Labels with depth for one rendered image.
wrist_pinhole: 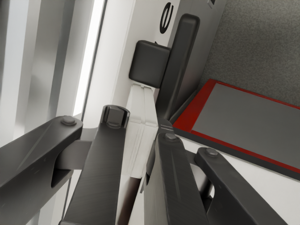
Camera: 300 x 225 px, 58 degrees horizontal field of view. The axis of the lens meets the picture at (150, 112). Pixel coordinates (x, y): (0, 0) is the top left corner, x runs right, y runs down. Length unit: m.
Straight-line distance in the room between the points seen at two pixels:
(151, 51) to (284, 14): 0.94
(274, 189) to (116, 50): 0.27
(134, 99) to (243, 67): 0.95
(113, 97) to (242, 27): 0.94
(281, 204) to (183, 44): 0.26
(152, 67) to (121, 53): 0.02
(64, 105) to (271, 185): 0.28
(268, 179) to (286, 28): 0.80
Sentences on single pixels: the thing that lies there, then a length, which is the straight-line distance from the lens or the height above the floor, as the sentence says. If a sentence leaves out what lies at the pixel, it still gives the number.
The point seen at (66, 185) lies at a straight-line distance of 0.21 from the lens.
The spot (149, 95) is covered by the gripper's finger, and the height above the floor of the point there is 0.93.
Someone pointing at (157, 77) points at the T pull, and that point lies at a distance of 0.18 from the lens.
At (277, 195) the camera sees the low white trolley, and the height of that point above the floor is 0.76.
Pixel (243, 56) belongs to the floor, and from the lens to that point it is 1.09.
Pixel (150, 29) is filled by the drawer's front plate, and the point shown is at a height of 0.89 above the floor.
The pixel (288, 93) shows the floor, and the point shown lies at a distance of 1.12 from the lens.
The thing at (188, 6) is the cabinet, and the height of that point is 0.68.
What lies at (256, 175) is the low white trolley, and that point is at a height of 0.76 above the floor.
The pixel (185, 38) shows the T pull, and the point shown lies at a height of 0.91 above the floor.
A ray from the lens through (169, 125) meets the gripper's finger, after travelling 0.15.
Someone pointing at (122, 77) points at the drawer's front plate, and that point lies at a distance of 0.18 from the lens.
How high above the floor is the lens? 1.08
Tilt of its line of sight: 68 degrees down
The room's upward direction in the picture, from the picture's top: 128 degrees counter-clockwise
